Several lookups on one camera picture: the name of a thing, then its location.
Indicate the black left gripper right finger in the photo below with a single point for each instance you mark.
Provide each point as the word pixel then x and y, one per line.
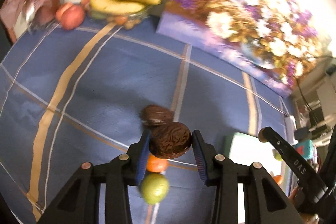
pixel 264 200

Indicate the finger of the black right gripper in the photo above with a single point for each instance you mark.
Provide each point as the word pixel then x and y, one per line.
pixel 309 180

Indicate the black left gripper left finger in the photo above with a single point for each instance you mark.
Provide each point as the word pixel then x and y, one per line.
pixel 77 201

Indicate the large orange fruit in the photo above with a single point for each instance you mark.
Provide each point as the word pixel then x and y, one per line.
pixel 278 179

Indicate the small green fruit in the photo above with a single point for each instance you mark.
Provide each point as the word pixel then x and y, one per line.
pixel 277 155

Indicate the teal toy box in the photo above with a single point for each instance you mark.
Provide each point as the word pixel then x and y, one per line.
pixel 305 149

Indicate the white tray green rim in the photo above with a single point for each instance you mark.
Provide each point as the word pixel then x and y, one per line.
pixel 245 149

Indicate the white power strip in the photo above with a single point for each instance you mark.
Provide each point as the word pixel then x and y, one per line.
pixel 290 127

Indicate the small brown kiwi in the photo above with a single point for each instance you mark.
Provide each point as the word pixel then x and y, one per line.
pixel 261 136

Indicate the small orange tangerine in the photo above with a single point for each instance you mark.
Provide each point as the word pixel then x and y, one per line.
pixel 156 165

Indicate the blue plaid tablecloth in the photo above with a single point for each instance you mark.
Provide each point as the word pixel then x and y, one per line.
pixel 67 98

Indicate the floral canvas painting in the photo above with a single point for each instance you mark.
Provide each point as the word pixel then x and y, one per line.
pixel 274 41

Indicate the red apple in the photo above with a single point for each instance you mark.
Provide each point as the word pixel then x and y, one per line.
pixel 73 17
pixel 60 11
pixel 85 4

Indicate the clear plastic fruit container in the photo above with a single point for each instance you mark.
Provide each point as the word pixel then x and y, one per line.
pixel 128 21

